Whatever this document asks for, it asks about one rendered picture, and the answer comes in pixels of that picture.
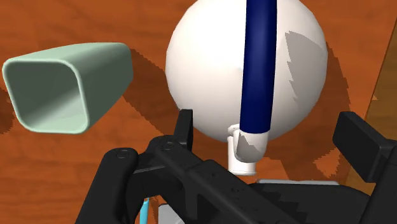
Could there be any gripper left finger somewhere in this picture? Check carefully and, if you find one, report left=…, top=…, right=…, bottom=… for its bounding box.
left=74, top=108, right=298, bottom=224

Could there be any white teapot with blue handle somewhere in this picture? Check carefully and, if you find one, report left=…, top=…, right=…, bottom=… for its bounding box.
left=165, top=0, right=328, bottom=176

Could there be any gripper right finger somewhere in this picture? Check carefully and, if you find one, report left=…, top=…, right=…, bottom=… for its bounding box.
left=332, top=111, right=397, bottom=224

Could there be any pale green square cup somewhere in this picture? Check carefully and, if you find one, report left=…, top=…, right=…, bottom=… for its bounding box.
left=2, top=42, right=134, bottom=135

